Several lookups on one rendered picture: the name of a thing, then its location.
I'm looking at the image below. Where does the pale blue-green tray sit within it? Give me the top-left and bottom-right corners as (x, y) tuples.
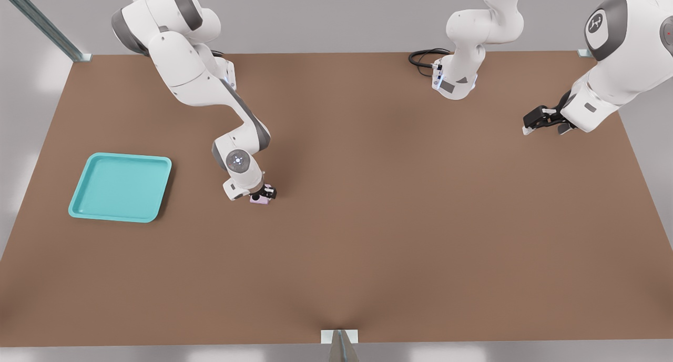
(68, 152), (173, 224)

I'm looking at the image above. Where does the black cable loop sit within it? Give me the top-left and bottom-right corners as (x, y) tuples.
(408, 48), (454, 79)

